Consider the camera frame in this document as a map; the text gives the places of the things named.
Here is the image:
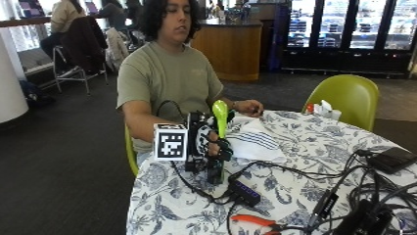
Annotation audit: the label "white blue-striped cloth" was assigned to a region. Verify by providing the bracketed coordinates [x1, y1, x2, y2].
[224, 117, 289, 165]

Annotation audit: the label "green plastic chair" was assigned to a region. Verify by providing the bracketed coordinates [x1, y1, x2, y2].
[124, 124, 141, 178]
[302, 73, 381, 132]

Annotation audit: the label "the person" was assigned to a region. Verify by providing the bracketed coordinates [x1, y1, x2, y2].
[116, 0, 265, 167]

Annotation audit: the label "curved wooden counter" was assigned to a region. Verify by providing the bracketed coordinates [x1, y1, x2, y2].
[189, 19, 265, 82]

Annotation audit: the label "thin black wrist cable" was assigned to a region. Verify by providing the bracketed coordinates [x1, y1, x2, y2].
[154, 99, 189, 124]

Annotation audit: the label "flat black device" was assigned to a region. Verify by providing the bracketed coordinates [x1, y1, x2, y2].
[366, 146, 417, 175]

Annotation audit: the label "white marker cube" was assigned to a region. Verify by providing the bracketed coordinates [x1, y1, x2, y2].
[152, 122, 189, 162]

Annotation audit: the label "blue floral tablecloth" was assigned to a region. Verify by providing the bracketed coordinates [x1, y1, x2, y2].
[125, 110, 417, 235]

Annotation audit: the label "small white containers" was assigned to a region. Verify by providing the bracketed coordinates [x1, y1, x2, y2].
[313, 99, 342, 121]

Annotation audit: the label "black cable adapter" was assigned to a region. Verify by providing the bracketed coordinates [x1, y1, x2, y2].
[309, 190, 340, 220]

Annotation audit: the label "metal-legged stool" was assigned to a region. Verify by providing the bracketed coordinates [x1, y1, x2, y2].
[50, 44, 110, 96]

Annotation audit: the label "dark jacket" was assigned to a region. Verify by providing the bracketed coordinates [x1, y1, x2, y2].
[58, 16, 109, 75]

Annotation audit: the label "orange-handled pliers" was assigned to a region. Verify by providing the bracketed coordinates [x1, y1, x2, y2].
[229, 213, 284, 235]

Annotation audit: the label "dark backpack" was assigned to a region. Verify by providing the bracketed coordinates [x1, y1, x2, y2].
[18, 79, 56, 106]

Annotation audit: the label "glass-door display fridge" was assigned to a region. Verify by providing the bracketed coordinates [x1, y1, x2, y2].
[278, 0, 417, 78]

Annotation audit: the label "tangle of black cables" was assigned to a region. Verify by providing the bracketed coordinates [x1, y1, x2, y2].
[344, 148, 417, 235]

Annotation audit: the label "white round column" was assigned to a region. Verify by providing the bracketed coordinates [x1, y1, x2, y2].
[0, 31, 29, 124]

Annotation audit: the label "black palm camera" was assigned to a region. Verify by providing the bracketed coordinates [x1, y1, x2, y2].
[206, 159, 226, 186]

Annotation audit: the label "black box device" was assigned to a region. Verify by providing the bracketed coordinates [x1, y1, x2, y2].
[332, 199, 394, 235]

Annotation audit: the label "black usb hub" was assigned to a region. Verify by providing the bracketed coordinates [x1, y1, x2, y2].
[226, 179, 262, 209]

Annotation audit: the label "light grey jacket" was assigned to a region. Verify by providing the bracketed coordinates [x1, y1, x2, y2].
[104, 26, 130, 71]

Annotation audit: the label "black glove cable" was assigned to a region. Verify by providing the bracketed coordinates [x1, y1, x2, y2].
[169, 160, 236, 206]

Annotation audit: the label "long black hub cable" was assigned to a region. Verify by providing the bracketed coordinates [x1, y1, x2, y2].
[228, 159, 370, 184]

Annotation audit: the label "blue upright panel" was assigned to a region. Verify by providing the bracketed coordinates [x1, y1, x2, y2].
[266, 3, 290, 72]

